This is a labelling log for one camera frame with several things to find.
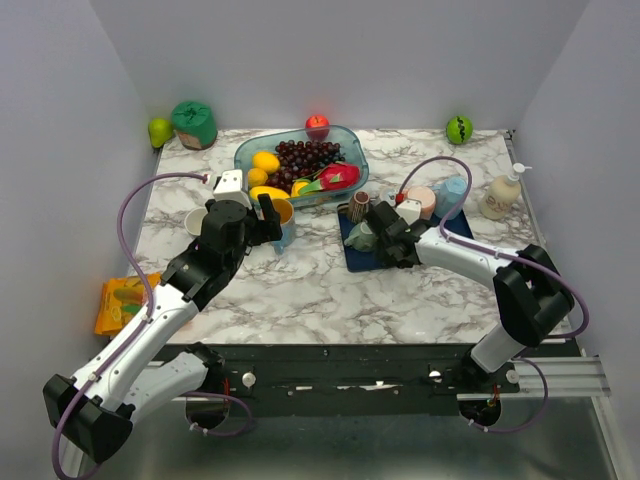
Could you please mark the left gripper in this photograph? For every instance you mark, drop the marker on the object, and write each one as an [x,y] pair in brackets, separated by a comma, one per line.
[268,229]

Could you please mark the butterfly blue mug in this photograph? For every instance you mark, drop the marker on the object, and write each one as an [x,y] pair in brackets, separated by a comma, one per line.
[287,223]

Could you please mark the light green mug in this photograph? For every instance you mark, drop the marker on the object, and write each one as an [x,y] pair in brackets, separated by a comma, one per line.
[193,221]

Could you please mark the sage green mug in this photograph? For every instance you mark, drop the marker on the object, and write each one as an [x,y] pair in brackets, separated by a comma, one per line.
[361,238]

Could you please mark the pink mug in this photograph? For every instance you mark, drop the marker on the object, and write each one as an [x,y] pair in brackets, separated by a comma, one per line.
[426,197]

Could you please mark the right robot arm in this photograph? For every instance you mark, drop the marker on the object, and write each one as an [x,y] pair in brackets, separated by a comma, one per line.
[531,296]

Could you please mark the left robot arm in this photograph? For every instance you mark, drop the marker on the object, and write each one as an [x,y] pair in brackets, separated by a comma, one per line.
[97,407]

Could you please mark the brown striped mug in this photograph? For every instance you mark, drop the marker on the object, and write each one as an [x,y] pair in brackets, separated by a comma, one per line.
[358,206]

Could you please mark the grey white mug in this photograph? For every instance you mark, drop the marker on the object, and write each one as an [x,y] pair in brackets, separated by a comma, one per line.
[385,195]

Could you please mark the light blue faceted mug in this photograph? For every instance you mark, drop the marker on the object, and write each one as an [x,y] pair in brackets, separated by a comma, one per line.
[448,194]

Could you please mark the yellow mango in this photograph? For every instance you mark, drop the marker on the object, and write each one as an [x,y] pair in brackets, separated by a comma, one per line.
[272,192]

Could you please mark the small yellow fruit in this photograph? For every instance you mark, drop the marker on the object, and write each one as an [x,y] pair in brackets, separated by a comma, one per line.
[298,186]

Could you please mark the orange fruit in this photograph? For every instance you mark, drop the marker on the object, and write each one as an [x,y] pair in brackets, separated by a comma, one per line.
[257,177]

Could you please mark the yellow lemon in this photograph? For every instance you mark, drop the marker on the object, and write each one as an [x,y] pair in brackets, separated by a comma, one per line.
[266,161]

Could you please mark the purple grape bunch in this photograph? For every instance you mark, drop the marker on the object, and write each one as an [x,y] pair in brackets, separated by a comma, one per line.
[302,160]

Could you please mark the red dragon fruit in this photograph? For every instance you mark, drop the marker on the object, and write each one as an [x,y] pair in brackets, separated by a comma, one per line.
[335,176]

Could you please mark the dark blue tray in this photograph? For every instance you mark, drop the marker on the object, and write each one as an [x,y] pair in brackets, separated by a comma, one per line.
[358,262]

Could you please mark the red apple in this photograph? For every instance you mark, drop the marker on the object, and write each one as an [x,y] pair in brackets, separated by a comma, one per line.
[317,127]

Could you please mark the clear blue fruit container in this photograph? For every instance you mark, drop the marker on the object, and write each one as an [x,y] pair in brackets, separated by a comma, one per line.
[350,145]

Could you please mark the green wrapped jar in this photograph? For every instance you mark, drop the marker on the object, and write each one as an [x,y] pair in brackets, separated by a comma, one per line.
[194,125]

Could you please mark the green pear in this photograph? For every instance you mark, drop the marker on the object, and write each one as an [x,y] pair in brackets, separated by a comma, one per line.
[160,131]

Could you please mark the orange snack bag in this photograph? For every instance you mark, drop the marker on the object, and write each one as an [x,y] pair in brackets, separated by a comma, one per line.
[121,300]

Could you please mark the green striped ball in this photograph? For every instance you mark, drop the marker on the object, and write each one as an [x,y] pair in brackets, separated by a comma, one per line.
[459,130]

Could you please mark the cream soap pump bottle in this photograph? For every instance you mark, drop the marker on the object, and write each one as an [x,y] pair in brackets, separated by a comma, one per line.
[502,193]

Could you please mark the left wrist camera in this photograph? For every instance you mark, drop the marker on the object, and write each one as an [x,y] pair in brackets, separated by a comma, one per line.
[231,185]

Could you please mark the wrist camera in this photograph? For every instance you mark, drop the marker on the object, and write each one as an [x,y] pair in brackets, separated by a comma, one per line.
[407,209]
[231,185]

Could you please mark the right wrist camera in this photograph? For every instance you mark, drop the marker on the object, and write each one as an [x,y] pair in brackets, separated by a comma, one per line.
[407,209]

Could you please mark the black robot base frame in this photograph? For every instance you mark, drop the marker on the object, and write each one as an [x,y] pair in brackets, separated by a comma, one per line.
[346,380]

